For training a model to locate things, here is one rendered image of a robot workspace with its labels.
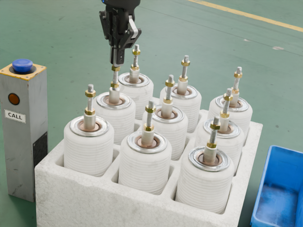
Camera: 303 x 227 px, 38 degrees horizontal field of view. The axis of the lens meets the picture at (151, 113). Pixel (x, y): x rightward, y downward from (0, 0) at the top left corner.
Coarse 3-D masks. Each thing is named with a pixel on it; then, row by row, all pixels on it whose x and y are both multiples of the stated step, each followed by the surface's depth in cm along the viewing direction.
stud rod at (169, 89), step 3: (171, 75) 87; (168, 78) 88; (171, 78) 87; (168, 81) 88; (171, 81) 88; (168, 87) 88; (171, 87) 88; (168, 90) 89; (171, 90) 89; (168, 93) 89; (168, 96) 89; (168, 99) 90
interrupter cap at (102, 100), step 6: (102, 96) 95; (108, 96) 96; (120, 96) 96; (126, 96) 96; (96, 102) 93; (102, 102) 93; (108, 102) 94; (120, 102) 94; (126, 102) 94; (108, 108) 91; (114, 108) 91; (120, 108) 92
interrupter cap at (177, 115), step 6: (156, 108) 93; (174, 108) 94; (156, 114) 91; (174, 114) 92; (180, 114) 92; (156, 120) 89; (162, 120) 89; (168, 120) 89; (174, 120) 90; (180, 120) 90
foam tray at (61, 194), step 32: (256, 128) 105; (64, 192) 84; (96, 192) 81; (128, 192) 80; (64, 224) 88; (96, 224) 85; (128, 224) 82; (160, 224) 79; (192, 224) 77; (224, 224) 75
